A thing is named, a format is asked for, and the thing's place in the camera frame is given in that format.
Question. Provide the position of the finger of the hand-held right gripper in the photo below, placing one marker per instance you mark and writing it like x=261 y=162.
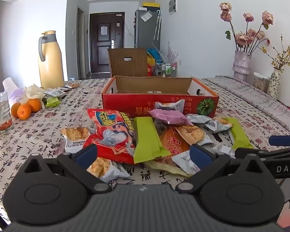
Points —
x=275 y=154
x=281 y=140

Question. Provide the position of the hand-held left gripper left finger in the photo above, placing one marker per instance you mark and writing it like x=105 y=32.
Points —
x=87 y=154

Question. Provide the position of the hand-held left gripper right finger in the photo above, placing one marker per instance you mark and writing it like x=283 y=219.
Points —
x=200 y=155

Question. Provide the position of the red chip bag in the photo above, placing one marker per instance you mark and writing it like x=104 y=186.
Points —
x=111 y=135

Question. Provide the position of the yellow striped snack packet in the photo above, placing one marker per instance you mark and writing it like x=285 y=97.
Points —
x=166 y=168

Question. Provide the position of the pink snack packet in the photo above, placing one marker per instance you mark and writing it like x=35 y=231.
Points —
x=169 y=117

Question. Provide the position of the red cardboard box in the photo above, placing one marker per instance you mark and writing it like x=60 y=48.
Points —
x=125 y=106

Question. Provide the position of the small white snack packet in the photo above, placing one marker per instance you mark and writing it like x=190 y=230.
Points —
x=186 y=163
x=223 y=149

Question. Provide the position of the orange snack packet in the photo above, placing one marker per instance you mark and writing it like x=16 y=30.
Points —
x=170 y=141

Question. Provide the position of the grey patterned cloth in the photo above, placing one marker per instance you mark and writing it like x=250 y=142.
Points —
x=256 y=101

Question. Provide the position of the white cracker packet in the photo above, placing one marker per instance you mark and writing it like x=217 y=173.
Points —
x=170 y=105

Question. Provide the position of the small floral vase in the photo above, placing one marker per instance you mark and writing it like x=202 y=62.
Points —
x=274 y=83

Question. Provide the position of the small green snack packet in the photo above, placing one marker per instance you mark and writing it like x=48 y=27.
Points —
x=52 y=102

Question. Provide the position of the small grey snack packet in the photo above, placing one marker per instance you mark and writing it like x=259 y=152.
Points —
x=64 y=89

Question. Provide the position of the small cookie packet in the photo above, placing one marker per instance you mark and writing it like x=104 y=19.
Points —
x=73 y=85

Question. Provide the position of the white crumpled plastic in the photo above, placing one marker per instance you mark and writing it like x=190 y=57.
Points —
x=33 y=91

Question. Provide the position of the yellow flower branches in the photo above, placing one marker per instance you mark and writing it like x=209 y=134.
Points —
x=284 y=58

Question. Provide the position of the pink ribbed vase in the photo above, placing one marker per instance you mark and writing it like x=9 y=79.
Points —
x=241 y=65

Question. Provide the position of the metal utility cart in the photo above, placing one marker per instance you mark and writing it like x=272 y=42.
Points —
x=168 y=69

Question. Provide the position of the glass cup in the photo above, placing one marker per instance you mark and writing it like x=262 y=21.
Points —
x=1 y=113

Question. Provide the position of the purple plastic bag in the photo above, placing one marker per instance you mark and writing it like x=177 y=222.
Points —
x=13 y=94

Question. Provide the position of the yellow thermos jug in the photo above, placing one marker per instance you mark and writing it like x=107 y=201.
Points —
x=50 y=65

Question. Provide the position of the red and yellow bag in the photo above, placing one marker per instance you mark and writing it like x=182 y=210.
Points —
x=151 y=67

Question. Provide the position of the brown cardboard box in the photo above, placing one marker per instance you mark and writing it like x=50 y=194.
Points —
x=135 y=65

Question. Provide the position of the dark brown door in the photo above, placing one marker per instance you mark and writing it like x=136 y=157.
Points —
x=99 y=53

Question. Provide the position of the purple dried flowers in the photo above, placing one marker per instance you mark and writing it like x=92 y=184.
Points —
x=170 y=53

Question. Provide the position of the dried pink roses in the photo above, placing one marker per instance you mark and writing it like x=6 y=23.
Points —
x=250 y=35

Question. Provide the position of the blue plastic item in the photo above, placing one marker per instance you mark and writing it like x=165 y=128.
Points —
x=154 y=53

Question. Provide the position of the paper sheet on door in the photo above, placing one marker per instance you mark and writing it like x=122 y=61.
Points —
x=104 y=29

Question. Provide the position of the grey fridge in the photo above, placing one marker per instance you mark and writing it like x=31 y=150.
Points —
x=145 y=33

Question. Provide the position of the white folded umbrella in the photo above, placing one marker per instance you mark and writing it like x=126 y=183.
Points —
x=157 y=26

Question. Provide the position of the paper sheet on fridge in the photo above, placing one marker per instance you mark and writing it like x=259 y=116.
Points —
x=146 y=17

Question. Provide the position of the yellow box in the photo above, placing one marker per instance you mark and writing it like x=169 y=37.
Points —
x=151 y=4

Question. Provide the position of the white wall panel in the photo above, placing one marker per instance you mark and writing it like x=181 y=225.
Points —
x=173 y=4

